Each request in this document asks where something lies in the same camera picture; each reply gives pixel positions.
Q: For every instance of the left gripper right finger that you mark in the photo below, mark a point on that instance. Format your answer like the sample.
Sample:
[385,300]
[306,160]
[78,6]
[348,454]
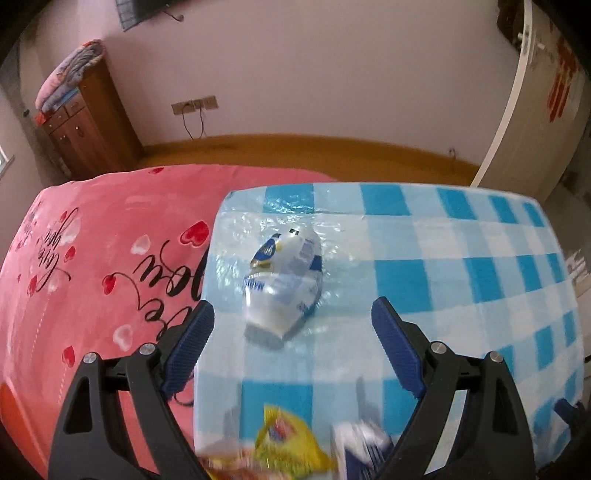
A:
[493,440]

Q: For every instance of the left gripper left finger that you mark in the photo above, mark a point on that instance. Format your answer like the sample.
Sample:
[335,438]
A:
[116,421]

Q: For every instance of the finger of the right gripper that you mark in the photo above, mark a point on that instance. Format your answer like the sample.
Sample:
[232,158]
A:
[571,414]

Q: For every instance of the blue Vinda tissue pack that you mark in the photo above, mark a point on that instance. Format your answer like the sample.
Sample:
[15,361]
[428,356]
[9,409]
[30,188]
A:
[360,449]

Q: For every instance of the yellow green snack bag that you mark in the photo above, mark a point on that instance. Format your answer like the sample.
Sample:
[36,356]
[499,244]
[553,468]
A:
[285,448]

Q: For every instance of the silver Magicday milk pouch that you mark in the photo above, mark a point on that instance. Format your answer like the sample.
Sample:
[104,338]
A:
[283,286]

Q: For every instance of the pink heart bedspread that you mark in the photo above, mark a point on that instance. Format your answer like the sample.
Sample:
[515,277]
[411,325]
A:
[105,265]

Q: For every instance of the white room door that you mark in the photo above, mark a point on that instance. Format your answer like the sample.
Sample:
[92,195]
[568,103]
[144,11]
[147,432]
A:
[528,154]

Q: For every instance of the brown wooden cabinet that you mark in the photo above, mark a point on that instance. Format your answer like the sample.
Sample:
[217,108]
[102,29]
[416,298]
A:
[91,131]

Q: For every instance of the folded pink blanket stack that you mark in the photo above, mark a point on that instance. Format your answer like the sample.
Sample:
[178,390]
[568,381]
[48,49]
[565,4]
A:
[68,74]

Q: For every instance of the red Chinese knot decoration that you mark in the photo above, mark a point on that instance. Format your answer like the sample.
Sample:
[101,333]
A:
[568,67]

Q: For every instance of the wall power socket strip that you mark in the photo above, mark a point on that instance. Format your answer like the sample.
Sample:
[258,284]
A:
[190,106]

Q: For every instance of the wall mounted television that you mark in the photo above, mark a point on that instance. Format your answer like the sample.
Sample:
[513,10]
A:
[131,13]

